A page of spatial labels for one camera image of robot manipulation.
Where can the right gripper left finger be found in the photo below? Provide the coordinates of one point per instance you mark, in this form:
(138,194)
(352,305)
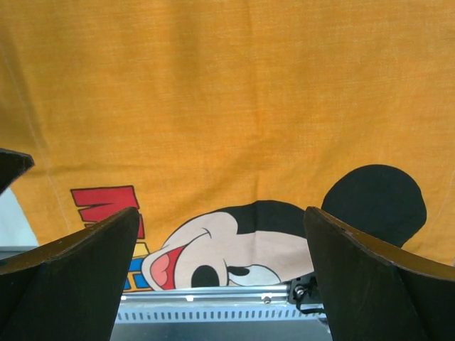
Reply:
(110,242)

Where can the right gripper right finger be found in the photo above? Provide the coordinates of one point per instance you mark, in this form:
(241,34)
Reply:
(372,290)

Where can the orange Mickey Mouse placemat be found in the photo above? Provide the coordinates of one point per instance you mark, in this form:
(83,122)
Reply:
(222,121)

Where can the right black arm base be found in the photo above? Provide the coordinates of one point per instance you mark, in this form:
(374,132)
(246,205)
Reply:
(305,296)

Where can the aluminium mounting rail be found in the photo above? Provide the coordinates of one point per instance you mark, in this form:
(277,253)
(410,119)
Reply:
(213,295)

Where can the perforated grey cable duct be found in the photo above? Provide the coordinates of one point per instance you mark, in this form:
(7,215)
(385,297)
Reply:
(213,314)

